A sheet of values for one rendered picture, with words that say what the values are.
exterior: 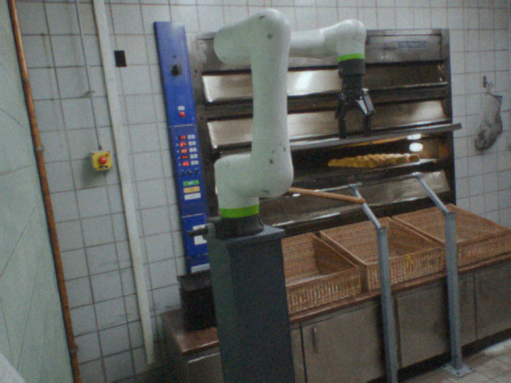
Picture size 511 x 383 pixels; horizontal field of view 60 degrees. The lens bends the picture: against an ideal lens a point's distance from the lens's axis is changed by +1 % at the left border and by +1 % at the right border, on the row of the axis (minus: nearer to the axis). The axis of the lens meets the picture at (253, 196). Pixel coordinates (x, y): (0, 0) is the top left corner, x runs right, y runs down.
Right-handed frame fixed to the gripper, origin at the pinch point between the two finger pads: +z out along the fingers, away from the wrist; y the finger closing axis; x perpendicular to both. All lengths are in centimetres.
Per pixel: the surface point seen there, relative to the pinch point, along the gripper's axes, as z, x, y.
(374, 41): -58, 107, -106
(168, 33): -60, -33, -108
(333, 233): 64, 62, -102
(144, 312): 89, -62, -110
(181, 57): -48, -27, -108
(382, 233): 53, 53, -47
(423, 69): -40, 148, -104
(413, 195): 47, 132, -101
